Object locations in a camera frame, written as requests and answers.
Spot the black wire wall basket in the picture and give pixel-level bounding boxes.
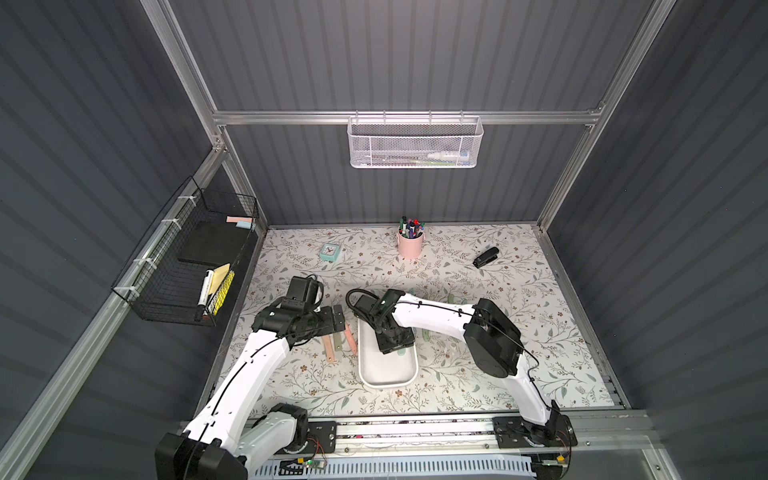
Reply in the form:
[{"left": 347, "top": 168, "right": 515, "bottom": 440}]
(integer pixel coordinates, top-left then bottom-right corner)
[{"left": 112, "top": 178, "right": 260, "bottom": 327}]

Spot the black notebook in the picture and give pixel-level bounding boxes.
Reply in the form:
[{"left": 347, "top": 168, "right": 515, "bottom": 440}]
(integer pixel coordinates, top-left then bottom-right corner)
[{"left": 177, "top": 221, "right": 251, "bottom": 267}]

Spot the pink fruit knife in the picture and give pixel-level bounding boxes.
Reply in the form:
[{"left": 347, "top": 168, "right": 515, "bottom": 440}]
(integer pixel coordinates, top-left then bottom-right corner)
[{"left": 344, "top": 325, "right": 358, "bottom": 356}]

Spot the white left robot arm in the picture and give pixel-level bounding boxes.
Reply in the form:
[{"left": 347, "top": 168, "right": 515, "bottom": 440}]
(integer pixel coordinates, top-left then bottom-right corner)
[{"left": 154, "top": 305, "right": 345, "bottom": 479}]

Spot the white wire mesh basket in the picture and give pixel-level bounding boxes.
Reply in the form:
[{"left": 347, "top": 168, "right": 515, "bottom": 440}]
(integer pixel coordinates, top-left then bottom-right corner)
[{"left": 347, "top": 115, "right": 484, "bottom": 169}]

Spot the pink pen cup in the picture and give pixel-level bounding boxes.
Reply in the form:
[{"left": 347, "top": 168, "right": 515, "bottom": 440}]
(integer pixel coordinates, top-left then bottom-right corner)
[{"left": 396, "top": 234, "right": 424, "bottom": 260}]

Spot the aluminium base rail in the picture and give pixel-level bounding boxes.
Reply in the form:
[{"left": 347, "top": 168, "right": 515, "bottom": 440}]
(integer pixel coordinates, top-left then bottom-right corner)
[{"left": 319, "top": 409, "right": 661, "bottom": 457}]

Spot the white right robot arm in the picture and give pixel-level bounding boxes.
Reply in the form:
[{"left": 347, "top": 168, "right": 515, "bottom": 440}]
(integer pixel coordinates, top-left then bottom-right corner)
[{"left": 364, "top": 289, "right": 561, "bottom": 445}]

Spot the yellow highlighter pack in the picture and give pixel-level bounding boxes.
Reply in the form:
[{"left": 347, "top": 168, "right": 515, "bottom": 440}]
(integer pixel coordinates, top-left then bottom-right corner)
[{"left": 208, "top": 264, "right": 235, "bottom": 317}]

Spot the peach sheathed fruit knife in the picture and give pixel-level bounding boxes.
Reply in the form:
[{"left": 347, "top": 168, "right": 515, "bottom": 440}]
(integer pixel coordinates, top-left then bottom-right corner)
[{"left": 322, "top": 335, "right": 335, "bottom": 364}]

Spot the white oval storage box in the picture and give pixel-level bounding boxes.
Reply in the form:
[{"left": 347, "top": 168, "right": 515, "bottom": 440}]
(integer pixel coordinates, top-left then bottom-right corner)
[{"left": 357, "top": 320, "right": 419, "bottom": 389}]

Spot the black stapler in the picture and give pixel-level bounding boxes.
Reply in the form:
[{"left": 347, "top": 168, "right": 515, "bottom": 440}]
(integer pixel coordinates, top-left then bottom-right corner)
[{"left": 472, "top": 247, "right": 500, "bottom": 269}]

